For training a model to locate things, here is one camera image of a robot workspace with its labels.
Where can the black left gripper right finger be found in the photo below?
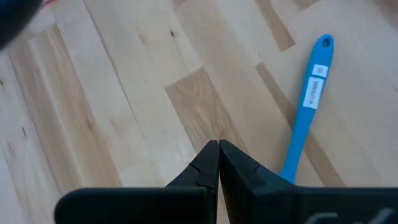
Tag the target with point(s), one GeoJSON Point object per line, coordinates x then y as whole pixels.
{"type": "Point", "coordinates": [311, 205]}

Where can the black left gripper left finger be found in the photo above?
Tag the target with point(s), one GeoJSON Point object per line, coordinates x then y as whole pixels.
{"type": "Point", "coordinates": [133, 205]}

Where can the blue silicone spoon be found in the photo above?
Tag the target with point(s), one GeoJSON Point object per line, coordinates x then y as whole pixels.
{"type": "Point", "coordinates": [308, 115]}

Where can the pink silicone spatula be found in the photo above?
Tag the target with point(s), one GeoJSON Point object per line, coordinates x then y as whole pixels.
{"type": "Point", "coordinates": [48, 2]}

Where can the black turner spatula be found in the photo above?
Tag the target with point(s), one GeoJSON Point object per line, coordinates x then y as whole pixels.
{"type": "Point", "coordinates": [12, 15]}

